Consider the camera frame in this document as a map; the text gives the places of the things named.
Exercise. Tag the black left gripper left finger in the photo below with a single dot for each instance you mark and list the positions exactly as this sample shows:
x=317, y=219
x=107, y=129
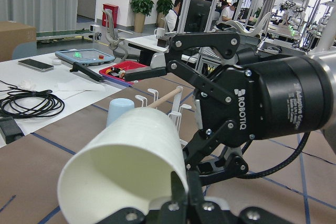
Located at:
x=172, y=211

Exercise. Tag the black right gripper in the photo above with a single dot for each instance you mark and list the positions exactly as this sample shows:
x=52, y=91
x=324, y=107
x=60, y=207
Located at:
x=273, y=98

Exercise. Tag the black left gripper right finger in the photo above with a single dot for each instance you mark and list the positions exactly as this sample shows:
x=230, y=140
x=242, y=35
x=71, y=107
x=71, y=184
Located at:
x=310, y=201

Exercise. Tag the white ikea cup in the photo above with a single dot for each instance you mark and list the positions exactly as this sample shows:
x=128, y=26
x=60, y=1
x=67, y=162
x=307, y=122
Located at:
x=128, y=164

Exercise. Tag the light blue ikea cup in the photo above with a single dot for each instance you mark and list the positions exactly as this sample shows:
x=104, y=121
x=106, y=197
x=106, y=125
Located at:
x=117, y=107

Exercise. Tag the black computer monitor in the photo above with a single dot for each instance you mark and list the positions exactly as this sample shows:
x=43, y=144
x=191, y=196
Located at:
x=197, y=16

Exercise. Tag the green potted plant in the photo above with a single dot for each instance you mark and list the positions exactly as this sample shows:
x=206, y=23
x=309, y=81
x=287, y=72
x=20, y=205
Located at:
x=141, y=9

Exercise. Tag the red plastic tray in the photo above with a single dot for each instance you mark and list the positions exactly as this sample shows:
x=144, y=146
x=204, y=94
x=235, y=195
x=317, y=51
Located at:
x=116, y=72

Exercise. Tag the blue teach pendant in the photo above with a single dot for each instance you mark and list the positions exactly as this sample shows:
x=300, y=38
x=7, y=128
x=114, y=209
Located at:
x=85, y=57

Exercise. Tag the black power adapter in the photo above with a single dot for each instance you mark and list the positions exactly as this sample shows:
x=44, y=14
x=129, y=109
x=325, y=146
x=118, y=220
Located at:
x=10, y=131

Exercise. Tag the black smartphone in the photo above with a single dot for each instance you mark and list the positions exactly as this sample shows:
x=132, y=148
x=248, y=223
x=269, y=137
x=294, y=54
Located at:
x=36, y=65

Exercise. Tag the white wire cup rack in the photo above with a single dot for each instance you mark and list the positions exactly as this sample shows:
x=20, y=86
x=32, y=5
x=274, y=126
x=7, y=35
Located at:
x=176, y=104

